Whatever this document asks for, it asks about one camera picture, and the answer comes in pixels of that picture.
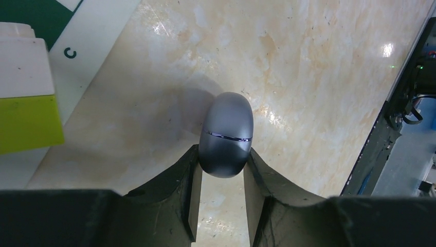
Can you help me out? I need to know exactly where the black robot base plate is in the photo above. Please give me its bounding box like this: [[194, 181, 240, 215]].
[[341, 16, 435, 196]]

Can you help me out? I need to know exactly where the green white toy brick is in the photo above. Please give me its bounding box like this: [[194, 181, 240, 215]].
[[1, 22, 64, 154]]

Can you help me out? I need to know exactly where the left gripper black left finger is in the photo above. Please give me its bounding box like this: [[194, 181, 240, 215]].
[[1, 145, 202, 246]]

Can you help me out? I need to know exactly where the grey lavender earbud case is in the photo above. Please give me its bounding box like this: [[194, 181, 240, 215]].
[[198, 92, 254, 178]]

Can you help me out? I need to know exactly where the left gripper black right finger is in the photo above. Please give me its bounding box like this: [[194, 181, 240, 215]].
[[243, 150, 435, 246]]

